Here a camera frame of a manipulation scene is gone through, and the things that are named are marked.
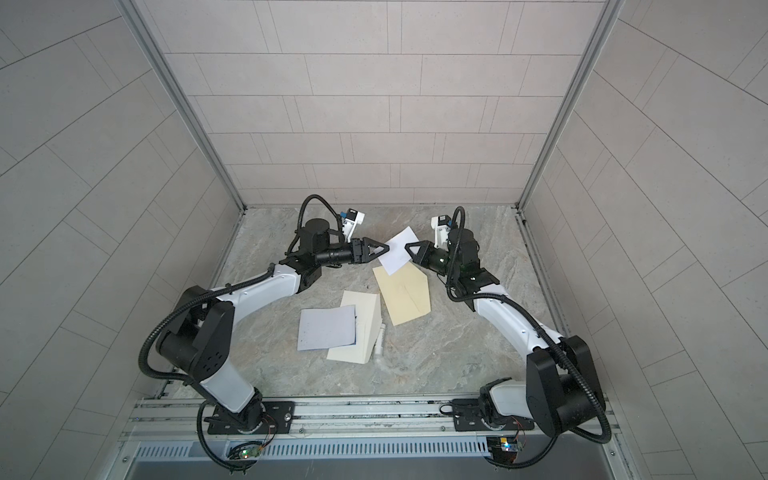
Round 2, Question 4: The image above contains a right black cable conduit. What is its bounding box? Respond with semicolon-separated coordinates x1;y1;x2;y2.
446;205;613;445

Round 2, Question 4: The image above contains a white letter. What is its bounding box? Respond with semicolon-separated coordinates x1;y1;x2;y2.
379;226;418;275

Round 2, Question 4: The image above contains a white paper sheet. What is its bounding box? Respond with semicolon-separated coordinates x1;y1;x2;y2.
297;305;357;351

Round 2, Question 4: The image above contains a left circuit board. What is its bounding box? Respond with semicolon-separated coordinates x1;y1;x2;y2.
227;441;264;461

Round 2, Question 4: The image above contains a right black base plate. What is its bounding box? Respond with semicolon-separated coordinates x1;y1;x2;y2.
439;399;536;432

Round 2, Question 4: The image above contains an aluminium mounting rail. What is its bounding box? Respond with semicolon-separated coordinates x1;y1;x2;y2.
121;394;544;440

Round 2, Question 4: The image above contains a yellow manila envelope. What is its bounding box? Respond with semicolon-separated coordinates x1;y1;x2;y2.
373;263;431;326

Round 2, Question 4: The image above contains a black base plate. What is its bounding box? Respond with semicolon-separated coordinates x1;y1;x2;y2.
439;399;536;432
203;401;296;435

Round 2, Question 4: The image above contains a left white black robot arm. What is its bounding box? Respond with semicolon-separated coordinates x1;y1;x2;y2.
138;218;390;433

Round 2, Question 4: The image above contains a white ventilation grille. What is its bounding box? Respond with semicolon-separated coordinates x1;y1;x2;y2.
135;436;490;462

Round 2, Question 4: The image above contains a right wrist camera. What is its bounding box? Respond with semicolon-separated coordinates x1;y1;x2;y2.
430;215;452;250

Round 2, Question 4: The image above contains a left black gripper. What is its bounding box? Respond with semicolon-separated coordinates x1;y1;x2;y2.
312;241;386;269

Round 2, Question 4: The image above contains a cream white envelope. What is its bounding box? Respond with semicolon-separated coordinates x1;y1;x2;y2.
326;291;382;364

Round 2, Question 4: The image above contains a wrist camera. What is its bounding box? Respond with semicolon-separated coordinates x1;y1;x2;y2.
430;215;452;250
340;208;365;242

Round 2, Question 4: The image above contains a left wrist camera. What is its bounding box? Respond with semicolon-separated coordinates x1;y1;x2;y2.
340;208;365;242

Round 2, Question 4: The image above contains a right circuit board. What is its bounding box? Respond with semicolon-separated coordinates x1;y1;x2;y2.
486;437;523;464

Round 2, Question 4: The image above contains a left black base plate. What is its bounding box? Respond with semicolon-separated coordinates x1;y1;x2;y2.
203;401;296;435

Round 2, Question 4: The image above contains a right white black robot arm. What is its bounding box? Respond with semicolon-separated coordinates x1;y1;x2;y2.
405;229;612;444

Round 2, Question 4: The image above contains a circuit board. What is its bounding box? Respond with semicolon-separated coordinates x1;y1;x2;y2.
227;441;264;461
486;437;523;464

